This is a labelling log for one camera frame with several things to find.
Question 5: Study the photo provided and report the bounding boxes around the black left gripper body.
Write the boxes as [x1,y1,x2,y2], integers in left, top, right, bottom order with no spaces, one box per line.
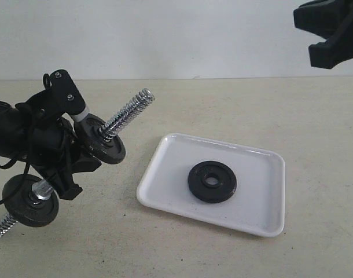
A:
[23,115,81,173]

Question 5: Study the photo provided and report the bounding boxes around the chrome threaded dumbbell bar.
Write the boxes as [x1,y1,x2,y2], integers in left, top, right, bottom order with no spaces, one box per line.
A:
[0,89,155,238]

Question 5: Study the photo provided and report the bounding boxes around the black weight plate end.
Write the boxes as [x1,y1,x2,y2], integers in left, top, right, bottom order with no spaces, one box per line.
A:
[73,114,126,164]

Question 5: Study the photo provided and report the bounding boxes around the black weight plate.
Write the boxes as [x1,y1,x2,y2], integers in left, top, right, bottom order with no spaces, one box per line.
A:
[4,174,59,228]
[187,160,238,203]

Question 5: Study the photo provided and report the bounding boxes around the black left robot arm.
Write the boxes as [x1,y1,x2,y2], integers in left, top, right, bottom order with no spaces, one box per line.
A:
[0,101,101,200]

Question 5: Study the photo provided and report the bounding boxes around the white rectangular plastic tray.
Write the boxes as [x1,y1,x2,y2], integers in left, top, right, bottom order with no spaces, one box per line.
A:
[137,133,285,237]

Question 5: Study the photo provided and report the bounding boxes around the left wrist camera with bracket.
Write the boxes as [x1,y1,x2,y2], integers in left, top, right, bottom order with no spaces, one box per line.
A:
[43,69,89,123]

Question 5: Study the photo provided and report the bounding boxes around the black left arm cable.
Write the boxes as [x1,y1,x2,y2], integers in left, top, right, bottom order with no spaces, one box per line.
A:
[0,109,76,208]

